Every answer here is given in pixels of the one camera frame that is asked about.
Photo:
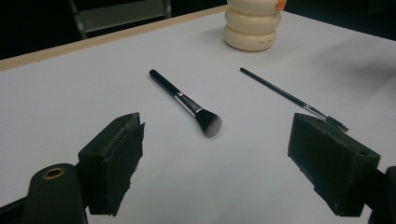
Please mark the black spoolie brush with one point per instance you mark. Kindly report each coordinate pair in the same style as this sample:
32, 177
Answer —
274, 88

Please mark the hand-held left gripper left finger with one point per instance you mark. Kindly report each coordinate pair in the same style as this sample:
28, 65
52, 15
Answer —
115, 161

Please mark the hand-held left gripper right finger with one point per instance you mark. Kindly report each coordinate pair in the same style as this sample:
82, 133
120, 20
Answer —
330, 161

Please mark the cream ringed brush holder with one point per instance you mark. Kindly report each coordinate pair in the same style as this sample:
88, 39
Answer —
250, 37

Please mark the grey metal stand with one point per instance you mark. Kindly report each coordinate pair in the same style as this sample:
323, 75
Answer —
118, 17

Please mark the black powder makeup brush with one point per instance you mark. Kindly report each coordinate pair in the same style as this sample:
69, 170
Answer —
186, 104

